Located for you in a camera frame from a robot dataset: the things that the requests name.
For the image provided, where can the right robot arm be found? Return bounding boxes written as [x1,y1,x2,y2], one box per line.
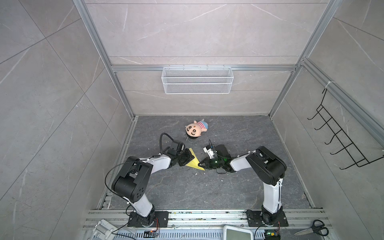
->
[198,145,287,226]

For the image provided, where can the white device bottom left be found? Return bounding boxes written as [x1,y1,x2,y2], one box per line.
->
[91,220,119,240]

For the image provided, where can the white wire mesh basket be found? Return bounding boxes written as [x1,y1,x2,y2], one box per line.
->
[162,67,234,95]

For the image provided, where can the black wire hook rack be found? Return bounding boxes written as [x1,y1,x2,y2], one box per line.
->
[307,89,384,170]

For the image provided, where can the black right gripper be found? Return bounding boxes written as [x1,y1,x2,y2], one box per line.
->
[197,158,225,170]

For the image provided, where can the small green circuit board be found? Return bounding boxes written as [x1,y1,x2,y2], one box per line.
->
[265,230,281,240]

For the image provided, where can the plush doll toy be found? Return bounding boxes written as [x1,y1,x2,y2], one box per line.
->
[185,120,209,139]

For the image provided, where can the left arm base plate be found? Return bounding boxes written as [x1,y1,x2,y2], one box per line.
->
[128,211,169,228]

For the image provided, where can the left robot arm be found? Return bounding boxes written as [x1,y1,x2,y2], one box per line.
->
[112,141,195,218]

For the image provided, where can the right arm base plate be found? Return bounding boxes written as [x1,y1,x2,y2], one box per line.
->
[245,208,289,227]

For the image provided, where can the yellow square paper sheet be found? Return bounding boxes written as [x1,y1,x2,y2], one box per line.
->
[186,148,205,171]

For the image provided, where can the black handled scissors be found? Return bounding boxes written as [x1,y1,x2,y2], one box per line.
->
[294,220,329,237]

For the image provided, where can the white digital scale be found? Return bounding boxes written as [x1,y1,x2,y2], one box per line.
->
[223,225,254,240]

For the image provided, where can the small red-wired circuit board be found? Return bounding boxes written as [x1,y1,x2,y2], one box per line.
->
[144,230,160,238]

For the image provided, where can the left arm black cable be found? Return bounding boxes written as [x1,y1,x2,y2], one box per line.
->
[104,132,175,205]

